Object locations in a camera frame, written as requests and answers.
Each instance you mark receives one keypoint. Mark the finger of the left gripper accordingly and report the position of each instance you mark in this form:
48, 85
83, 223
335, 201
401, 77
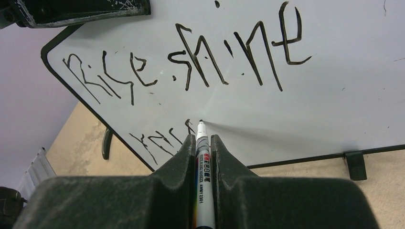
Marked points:
59, 13

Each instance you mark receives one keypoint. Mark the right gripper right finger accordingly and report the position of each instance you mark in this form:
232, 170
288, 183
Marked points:
244, 200

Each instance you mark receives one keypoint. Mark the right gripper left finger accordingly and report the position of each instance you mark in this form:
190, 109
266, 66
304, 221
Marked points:
161, 200

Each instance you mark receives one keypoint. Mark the small black-framed whiteboard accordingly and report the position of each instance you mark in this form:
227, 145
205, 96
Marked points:
277, 80

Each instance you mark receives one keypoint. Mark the black handled pliers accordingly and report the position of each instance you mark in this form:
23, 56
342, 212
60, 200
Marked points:
106, 144

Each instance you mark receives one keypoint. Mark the white whiteboard marker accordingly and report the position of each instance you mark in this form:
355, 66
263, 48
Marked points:
204, 215

